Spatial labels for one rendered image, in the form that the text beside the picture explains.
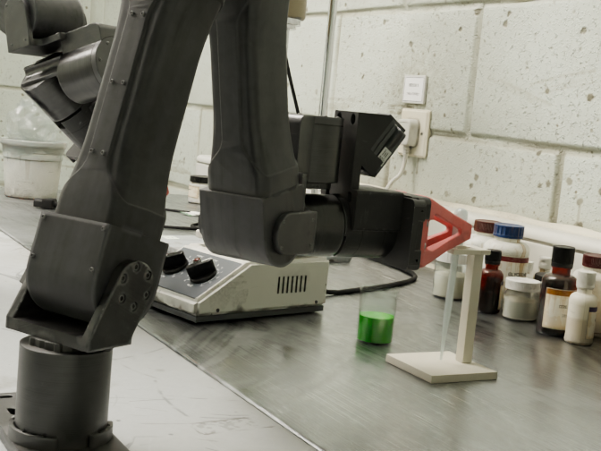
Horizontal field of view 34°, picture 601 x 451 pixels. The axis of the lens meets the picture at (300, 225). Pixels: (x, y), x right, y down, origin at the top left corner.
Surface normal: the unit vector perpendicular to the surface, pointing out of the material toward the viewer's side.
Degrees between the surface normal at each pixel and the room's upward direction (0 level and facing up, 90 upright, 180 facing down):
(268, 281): 90
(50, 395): 90
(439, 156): 90
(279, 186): 90
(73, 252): 74
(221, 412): 0
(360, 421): 0
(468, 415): 0
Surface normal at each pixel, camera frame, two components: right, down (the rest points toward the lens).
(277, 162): 0.76, -0.08
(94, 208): -0.52, -0.23
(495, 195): -0.87, -0.02
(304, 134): 0.83, 0.14
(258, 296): 0.66, 0.15
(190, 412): 0.09, -0.99
